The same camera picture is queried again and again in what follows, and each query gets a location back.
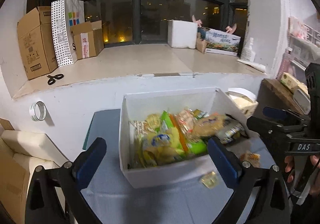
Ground printed landscape carton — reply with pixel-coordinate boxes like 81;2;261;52
197;27;241;56

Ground wooden side shelf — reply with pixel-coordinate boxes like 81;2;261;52
254;78;303;116

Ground white polka dot paper bag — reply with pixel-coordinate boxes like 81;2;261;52
51;0;85;67

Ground beige noodle snack bag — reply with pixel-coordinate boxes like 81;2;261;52
129;120;157;168

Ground white grey device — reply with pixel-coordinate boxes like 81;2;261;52
293;89;311;115

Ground white rolled paper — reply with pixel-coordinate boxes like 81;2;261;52
237;59;266;73

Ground yellow snack bag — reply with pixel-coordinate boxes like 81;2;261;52
142;114;186;167

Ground small yellow candy packet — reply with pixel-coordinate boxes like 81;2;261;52
201;171;219;189

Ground small brown paper bag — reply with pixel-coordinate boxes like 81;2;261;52
196;33;207;54

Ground small open cardboard box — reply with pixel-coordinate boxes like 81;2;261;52
71;20;104;60

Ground black scissors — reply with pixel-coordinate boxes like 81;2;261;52
47;74;64;86

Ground clear tape roll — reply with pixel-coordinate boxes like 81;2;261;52
29;101;47;122

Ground white plastic bottle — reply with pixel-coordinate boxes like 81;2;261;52
241;38;255;62

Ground green snack bag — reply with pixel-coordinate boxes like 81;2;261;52
160;110;207;157

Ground grey silver snack bag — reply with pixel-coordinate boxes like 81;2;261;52
215;114;248;145

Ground person's right hand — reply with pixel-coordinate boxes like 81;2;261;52
284;155;320;196

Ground white cushion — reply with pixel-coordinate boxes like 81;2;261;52
0;130;73;187

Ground large brown cardboard box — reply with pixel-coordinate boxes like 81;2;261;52
17;6;58;80

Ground round cookie pack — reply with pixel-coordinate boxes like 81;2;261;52
191;114;227;139

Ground pink wall rack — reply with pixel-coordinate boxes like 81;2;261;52
277;16;319;83

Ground green yellow tissue packet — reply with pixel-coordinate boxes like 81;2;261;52
280;72;300;93

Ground white foam box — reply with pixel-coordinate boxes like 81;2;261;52
168;20;198;49

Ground orange white snack bag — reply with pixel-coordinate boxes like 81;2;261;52
175;107;201;140

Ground small orange snack packet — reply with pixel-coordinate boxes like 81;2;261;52
240;151;260;168

